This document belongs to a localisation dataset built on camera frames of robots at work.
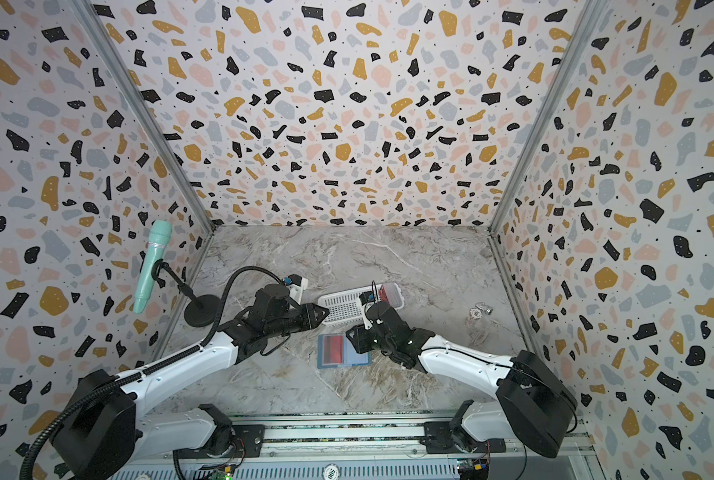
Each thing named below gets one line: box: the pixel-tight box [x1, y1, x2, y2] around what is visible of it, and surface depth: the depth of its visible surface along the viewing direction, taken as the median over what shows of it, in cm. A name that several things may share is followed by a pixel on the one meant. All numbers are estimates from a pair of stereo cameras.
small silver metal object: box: [468, 302, 493, 320], surface depth 99 cm
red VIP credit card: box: [324, 335, 343, 364], surface depth 91 cm
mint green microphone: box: [133, 220, 173, 314], surface depth 75 cm
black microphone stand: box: [151, 259, 221, 327], surface depth 96 cm
